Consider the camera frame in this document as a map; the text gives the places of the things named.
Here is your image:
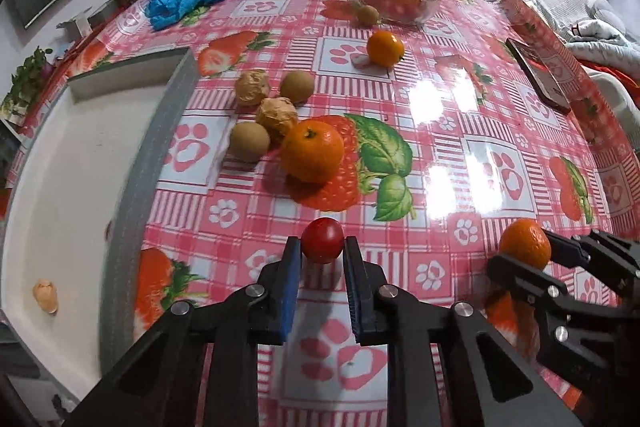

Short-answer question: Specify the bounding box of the brown round longan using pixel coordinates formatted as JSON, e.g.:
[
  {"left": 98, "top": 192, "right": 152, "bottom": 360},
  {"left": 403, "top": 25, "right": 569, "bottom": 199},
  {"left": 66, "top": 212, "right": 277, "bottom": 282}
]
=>
[
  {"left": 279, "top": 70, "right": 316, "bottom": 104},
  {"left": 356, "top": 4, "right": 381, "bottom": 26},
  {"left": 229, "top": 121, "right": 271, "bottom": 162}
]

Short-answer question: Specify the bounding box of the white square tray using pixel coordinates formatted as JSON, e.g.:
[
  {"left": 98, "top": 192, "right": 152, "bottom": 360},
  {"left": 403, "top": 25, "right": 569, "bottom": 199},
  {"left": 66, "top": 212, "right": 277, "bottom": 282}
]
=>
[{"left": 0, "top": 48, "right": 201, "bottom": 400}]

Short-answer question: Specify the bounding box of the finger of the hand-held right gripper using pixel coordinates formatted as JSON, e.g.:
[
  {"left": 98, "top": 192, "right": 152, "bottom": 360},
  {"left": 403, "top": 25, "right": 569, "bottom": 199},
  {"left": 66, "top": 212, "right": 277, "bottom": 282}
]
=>
[
  {"left": 486, "top": 254, "right": 640, "bottom": 403},
  {"left": 542, "top": 228, "right": 640, "bottom": 308}
]

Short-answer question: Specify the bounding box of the large orange with green stem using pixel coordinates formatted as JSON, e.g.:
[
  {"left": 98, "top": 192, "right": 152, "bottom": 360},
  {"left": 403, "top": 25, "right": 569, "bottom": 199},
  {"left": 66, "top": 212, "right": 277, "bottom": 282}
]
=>
[{"left": 280, "top": 119, "right": 346, "bottom": 184}]

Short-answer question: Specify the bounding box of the dark flat phone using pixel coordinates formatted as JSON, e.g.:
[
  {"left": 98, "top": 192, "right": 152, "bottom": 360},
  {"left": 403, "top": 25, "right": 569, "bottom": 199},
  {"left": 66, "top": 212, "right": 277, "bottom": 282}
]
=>
[{"left": 506, "top": 38, "right": 572, "bottom": 110}]

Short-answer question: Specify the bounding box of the red cherry tomato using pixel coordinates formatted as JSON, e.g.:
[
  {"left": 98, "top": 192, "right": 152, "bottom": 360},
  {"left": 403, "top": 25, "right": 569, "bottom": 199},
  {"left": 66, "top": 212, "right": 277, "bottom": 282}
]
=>
[{"left": 301, "top": 217, "right": 346, "bottom": 264}]

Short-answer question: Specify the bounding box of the small orange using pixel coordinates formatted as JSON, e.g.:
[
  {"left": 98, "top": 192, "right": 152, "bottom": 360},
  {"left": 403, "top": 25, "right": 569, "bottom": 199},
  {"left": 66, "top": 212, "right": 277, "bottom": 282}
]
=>
[
  {"left": 366, "top": 30, "right": 405, "bottom": 68},
  {"left": 498, "top": 218, "right": 552, "bottom": 270}
]

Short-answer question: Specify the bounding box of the tan walnut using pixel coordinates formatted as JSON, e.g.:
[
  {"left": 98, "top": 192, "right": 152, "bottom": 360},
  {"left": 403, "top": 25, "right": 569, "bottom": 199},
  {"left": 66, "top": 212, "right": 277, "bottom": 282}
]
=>
[
  {"left": 235, "top": 69, "right": 272, "bottom": 106},
  {"left": 256, "top": 97, "right": 299, "bottom": 140}
]

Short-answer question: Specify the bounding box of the green potted plant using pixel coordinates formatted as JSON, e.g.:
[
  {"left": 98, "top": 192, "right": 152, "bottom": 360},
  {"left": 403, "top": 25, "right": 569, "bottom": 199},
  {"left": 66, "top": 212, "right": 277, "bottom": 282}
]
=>
[{"left": 10, "top": 47, "right": 53, "bottom": 108}]

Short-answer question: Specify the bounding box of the tan shell scrap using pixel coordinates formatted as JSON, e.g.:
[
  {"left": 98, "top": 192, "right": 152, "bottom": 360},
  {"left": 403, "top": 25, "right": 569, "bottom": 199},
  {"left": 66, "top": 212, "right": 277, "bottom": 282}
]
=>
[{"left": 32, "top": 279, "right": 59, "bottom": 315}]

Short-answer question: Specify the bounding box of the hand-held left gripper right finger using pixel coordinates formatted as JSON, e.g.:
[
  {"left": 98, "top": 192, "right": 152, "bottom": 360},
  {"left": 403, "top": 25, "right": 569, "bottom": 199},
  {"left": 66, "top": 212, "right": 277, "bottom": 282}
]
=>
[{"left": 342, "top": 236, "right": 583, "bottom": 427}]

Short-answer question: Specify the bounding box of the pink checked strawberry tablecloth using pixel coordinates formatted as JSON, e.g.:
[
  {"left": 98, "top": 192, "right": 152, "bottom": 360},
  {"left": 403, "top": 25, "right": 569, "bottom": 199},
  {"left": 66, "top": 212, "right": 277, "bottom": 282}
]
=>
[{"left": 5, "top": 0, "right": 640, "bottom": 427}]

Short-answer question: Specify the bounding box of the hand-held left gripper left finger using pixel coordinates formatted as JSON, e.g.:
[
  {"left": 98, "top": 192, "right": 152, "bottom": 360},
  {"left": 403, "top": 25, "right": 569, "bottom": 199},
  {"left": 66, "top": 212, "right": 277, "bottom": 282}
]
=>
[{"left": 62, "top": 237, "right": 302, "bottom": 427}]

